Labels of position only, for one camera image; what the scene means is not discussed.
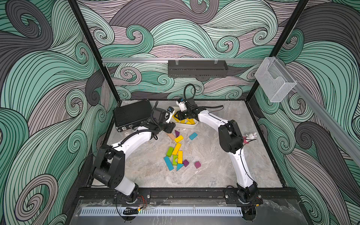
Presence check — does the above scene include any yellow slanted long block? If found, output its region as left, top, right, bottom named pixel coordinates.
left=174, top=135, right=184, bottom=143

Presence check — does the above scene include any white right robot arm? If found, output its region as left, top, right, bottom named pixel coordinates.
left=174, top=107, right=258, bottom=203

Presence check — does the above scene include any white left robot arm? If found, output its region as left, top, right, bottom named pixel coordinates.
left=91, top=107, right=176, bottom=202

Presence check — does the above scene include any white plastic tub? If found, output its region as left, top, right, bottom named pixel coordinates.
left=170, top=106, right=198, bottom=128

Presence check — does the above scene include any natural wood rectangular block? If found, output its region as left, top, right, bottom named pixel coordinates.
left=167, top=134, right=176, bottom=141

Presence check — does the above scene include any green rectangular block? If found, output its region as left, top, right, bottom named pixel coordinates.
left=166, top=147, right=174, bottom=157

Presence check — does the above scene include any teal short block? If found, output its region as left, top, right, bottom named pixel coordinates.
left=189, top=132, right=198, bottom=140

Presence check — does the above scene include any light green arch block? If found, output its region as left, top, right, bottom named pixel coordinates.
left=172, top=155, right=178, bottom=167

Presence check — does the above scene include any teal long block at left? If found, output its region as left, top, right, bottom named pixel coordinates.
left=164, top=156, right=174, bottom=171

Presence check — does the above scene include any purple cube block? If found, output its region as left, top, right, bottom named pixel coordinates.
left=183, top=160, right=189, bottom=167

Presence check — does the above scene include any teal triangle block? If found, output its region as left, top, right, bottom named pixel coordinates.
left=176, top=164, right=184, bottom=171

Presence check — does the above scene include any black aluminium carrying case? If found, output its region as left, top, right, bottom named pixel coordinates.
left=113, top=100, right=152, bottom=132

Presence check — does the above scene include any magenta cube block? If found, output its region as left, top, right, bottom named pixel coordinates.
left=194, top=161, right=201, bottom=169

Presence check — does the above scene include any pink and white toy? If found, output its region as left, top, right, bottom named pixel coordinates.
left=243, top=132, right=257, bottom=144

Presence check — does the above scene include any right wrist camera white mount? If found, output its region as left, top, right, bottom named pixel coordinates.
left=176, top=98, right=187, bottom=112

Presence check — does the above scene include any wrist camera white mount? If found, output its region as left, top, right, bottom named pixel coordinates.
left=176, top=98, right=187, bottom=112
left=165, top=106, right=175, bottom=123

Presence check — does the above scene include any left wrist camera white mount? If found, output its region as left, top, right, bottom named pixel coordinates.
left=165, top=106, right=175, bottom=123

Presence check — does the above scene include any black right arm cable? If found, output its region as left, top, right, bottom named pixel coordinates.
left=183, top=83, right=224, bottom=110

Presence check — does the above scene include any black wall-mounted tray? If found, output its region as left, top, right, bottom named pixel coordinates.
left=167, top=60, right=229, bottom=79

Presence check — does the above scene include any clear acrylic wall holder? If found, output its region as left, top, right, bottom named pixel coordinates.
left=255, top=57, right=297, bottom=103

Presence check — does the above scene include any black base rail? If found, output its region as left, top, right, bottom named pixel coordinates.
left=75, top=187, right=300, bottom=205

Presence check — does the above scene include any white slotted cable duct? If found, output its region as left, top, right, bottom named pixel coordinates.
left=79, top=206, right=243, bottom=217

